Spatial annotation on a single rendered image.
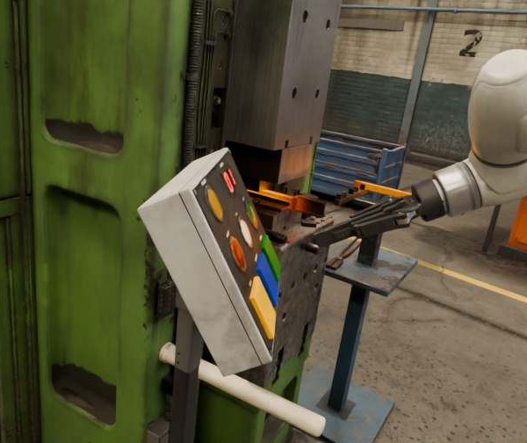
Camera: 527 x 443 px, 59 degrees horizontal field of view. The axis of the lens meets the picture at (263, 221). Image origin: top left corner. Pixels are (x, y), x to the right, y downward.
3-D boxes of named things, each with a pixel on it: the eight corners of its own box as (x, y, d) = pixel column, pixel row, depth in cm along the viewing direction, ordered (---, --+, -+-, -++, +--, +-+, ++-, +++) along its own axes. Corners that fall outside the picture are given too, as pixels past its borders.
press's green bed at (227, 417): (294, 436, 183) (313, 333, 168) (245, 506, 151) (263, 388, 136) (183, 379, 207) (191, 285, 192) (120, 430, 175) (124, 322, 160)
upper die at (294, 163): (307, 174, 139) (313, 143, 136) (277, 185, 123) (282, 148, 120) (196, 148, 157) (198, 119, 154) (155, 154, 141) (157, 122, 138)
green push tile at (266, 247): (281, 265, 95) (267, 233, 93) (279, 280, 88) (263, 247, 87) (273, 268, 95) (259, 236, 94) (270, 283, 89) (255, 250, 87)
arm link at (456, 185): (467, 200, 89) (436, 211, 90) (454, 156, 87) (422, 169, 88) (486, 214, 81) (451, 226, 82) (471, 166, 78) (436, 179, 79)
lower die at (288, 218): (300, 222, 144) (305, 196, 142) (270, 238, 127) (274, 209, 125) (192, 191, 162) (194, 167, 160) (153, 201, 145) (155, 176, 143)
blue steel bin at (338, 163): (397, 204, 552) (410, 144, 529) (373, 217, 487) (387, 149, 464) (309, 181, 610) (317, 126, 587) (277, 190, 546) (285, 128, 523)
